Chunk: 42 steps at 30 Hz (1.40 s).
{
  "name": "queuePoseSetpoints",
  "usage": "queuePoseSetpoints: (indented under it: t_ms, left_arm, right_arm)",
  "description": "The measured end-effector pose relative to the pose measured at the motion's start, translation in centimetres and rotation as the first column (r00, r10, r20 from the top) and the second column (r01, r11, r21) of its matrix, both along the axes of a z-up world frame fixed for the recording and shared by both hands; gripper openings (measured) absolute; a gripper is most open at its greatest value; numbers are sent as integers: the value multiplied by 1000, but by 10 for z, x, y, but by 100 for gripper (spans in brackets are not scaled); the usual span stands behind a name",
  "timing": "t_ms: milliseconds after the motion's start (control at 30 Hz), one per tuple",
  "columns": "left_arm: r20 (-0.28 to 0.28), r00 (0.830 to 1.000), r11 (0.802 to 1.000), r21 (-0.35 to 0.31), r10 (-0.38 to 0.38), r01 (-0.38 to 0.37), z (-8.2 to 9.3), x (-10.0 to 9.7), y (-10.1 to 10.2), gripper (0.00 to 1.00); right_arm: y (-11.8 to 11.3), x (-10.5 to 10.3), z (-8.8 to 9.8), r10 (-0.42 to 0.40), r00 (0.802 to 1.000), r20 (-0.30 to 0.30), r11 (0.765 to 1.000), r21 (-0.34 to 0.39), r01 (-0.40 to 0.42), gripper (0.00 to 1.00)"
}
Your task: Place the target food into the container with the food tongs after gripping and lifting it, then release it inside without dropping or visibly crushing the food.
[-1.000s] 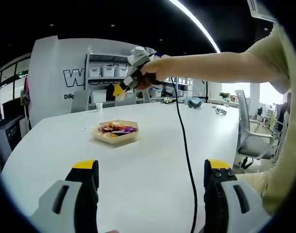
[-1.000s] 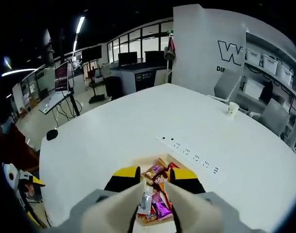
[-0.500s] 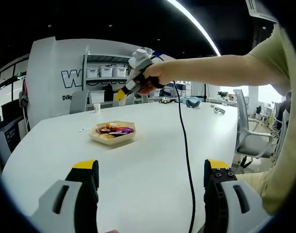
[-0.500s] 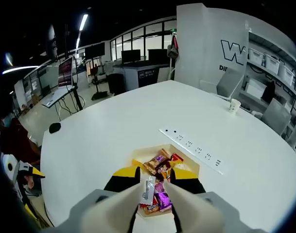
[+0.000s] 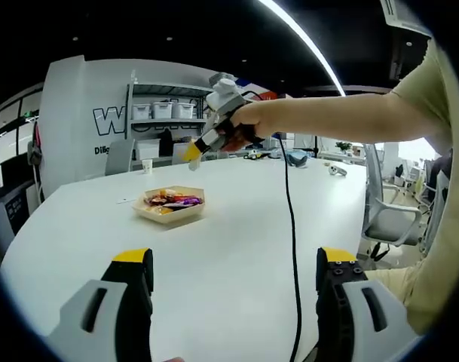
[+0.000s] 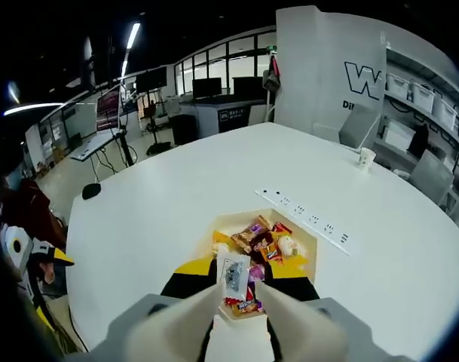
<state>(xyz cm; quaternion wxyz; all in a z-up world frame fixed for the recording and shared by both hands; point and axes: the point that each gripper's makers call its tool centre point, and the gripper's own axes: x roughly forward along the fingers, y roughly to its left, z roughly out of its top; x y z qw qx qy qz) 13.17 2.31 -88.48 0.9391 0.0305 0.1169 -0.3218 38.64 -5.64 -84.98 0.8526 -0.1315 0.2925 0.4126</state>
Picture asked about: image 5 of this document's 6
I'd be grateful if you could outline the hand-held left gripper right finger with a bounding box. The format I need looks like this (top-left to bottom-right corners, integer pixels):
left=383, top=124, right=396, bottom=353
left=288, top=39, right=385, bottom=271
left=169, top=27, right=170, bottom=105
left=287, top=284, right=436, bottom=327
left=315, top=246, right=419, bottom=362

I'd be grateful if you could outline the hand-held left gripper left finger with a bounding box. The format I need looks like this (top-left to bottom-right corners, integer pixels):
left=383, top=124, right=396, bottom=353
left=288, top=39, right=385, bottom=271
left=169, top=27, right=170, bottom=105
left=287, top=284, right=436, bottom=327
left=47, top=247, right=155, bottom=362

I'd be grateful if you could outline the purple food packet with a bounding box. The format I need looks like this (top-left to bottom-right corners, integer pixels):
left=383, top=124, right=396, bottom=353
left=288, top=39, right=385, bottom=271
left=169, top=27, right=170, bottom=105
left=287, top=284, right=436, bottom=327
left=164, top=195, right=204, bottom=210

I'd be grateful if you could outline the beige paper container tray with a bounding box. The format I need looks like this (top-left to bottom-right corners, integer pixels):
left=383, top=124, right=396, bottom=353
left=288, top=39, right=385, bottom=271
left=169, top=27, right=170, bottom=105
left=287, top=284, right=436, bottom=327
left=132, top=184, right=207, bottom=225

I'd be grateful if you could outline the person's right hand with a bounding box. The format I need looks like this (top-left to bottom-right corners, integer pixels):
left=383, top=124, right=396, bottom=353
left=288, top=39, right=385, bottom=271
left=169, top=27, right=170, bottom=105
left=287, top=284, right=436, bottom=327
left=218, top=101, right=279, bottom=154

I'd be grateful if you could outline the grey chair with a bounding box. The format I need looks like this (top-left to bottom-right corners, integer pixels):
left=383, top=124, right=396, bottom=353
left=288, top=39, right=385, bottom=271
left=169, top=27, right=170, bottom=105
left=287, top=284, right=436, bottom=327
left=171, top=142, right=194, bottom=165
left=104, top=139, right=136, bottom=176

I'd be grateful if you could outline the black bag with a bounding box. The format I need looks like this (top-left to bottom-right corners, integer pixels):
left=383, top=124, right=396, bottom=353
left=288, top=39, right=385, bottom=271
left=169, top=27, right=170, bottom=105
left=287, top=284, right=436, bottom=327
left=158, top=130, right=175, bottom=156

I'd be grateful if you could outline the row of white storage bins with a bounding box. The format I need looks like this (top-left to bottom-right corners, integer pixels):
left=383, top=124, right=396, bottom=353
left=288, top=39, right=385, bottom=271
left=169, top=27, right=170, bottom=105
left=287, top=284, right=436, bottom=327
left=132, top=101, right=207, bottom=121

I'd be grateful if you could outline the white office chair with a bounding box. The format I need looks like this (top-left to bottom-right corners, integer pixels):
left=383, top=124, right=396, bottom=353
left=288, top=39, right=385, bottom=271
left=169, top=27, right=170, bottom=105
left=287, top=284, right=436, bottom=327
left=363, top=145, right=423, bottom=262

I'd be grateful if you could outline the grey headset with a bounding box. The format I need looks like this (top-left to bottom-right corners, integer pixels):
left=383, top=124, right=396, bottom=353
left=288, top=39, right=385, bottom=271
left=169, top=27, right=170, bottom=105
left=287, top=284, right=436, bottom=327
left=288, top=149, right=310, bottom=169

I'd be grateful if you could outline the metal shelf rack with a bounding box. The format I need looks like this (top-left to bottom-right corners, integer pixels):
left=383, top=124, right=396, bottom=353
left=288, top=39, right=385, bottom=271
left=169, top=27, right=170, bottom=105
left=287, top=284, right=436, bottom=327
left=125, top=75, right=286, bottom=159

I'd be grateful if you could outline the person in beige shirt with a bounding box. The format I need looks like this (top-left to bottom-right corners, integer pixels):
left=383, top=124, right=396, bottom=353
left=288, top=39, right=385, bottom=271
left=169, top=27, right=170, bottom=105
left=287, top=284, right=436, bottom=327
left=364, top=37, right=459, bottom=336

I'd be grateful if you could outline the ceiling light strip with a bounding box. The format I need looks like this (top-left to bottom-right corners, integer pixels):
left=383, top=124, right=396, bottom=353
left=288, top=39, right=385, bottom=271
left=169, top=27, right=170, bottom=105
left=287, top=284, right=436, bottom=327
left=259, top=0, right=347, bottom=96

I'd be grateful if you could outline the dark grey counter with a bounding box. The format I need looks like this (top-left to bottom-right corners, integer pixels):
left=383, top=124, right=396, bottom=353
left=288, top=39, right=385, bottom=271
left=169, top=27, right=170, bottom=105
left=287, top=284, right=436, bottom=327
left=0, top=179, right=37, bottom=237

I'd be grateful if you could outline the coat stand with grey bag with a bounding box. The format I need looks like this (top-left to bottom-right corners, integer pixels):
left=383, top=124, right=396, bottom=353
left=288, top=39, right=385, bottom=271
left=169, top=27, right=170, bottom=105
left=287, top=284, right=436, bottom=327
left=26, top=120, right=45, bottom=201

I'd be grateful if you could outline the ceiling air conditioner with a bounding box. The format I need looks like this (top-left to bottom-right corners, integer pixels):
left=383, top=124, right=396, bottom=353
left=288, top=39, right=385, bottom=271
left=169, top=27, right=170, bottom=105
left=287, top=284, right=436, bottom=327
left=379, top=0, right=433, bottom=38

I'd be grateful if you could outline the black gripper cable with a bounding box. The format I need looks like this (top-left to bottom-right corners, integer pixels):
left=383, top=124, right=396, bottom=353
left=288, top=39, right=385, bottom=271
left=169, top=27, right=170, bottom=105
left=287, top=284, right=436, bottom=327
left=277, top=131, right=304, bottom=362

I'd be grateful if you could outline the white logo wall panel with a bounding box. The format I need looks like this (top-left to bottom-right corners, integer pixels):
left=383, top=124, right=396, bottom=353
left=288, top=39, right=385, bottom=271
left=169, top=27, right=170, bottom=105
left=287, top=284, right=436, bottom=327
left=38, top=55, right=215, bottom=193

